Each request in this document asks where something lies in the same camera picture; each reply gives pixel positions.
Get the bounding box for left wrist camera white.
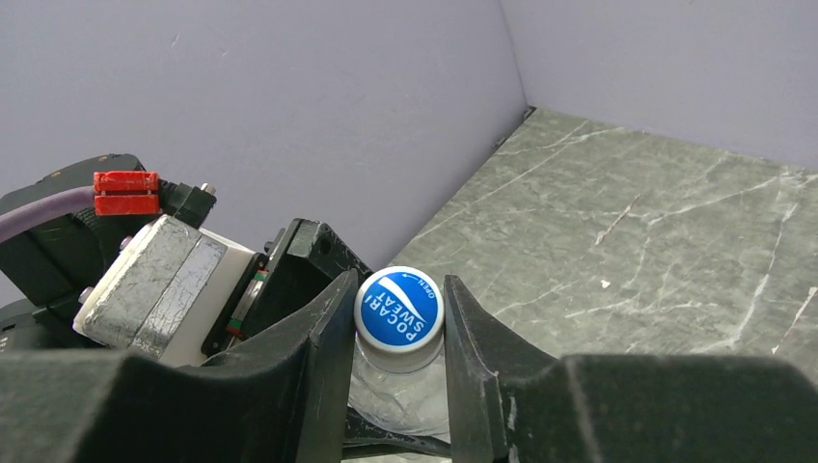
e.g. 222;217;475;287
71;171;264;368

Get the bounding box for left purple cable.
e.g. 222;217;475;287
0;185;98;245

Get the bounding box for blue Pocari Sweat cap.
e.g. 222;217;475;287
354;265;445;355

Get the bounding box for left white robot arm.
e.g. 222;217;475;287
1;207;450;462

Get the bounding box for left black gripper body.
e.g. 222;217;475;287
202;219;372;357

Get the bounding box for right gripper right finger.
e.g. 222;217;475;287
443;275;817;462

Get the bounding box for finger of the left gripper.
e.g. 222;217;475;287
342;408;451;459

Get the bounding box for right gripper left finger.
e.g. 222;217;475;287
1;270;358;462

